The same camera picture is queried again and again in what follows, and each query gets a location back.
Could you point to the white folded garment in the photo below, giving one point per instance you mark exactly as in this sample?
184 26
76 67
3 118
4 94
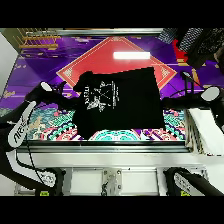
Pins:
208 133

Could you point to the checked garment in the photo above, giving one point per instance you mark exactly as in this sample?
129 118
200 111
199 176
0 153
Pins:
168 34

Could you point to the red garment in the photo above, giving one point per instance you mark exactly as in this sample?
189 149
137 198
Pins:
180 51

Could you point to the black T-shirt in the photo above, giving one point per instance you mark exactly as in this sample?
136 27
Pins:
133 103

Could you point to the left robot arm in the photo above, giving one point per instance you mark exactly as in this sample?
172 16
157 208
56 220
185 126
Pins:
20 128

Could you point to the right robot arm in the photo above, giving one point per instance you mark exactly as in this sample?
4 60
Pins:
210 94

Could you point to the black garment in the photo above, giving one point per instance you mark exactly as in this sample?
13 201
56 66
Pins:
205 50

